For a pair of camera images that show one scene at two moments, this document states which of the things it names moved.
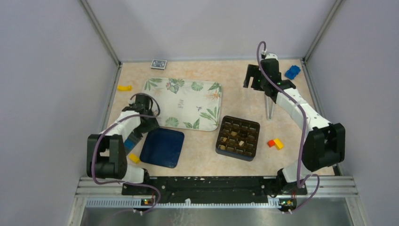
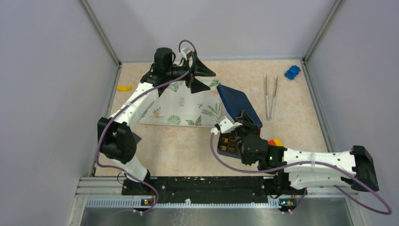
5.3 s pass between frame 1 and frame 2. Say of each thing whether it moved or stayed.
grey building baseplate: stayed
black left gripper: moved
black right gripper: moved
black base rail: stayed
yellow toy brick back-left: stayed
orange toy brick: stayed
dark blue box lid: moved
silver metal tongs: stayed
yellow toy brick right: stayed
